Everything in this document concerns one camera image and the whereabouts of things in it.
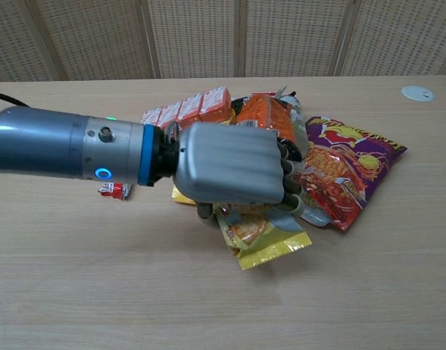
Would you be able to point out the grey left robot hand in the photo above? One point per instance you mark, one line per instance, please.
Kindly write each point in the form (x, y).
(230, 164)

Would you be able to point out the small yellow cracker packet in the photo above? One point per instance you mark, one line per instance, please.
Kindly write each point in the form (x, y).
(263, 244)

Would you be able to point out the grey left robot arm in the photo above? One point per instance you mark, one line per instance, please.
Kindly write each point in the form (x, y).
(62, 146)

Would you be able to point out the yellow snack bag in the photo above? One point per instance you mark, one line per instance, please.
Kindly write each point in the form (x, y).
(180, 197)

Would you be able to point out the orange snack packet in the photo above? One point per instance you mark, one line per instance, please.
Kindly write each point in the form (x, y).
(266, 111)

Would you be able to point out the orange juice box multipack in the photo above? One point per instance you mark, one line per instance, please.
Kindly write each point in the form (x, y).
(193, 107)

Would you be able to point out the white black green pouch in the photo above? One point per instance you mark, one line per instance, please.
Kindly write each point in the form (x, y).
(293, 104)

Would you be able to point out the purple chips bag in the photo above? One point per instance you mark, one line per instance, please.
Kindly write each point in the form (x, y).
(346, 167)

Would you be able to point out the red white snack bar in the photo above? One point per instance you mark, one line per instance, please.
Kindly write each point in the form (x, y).
(115, 190)

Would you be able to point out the bamboo folding screen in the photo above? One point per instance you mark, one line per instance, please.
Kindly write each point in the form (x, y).
(208, 36)

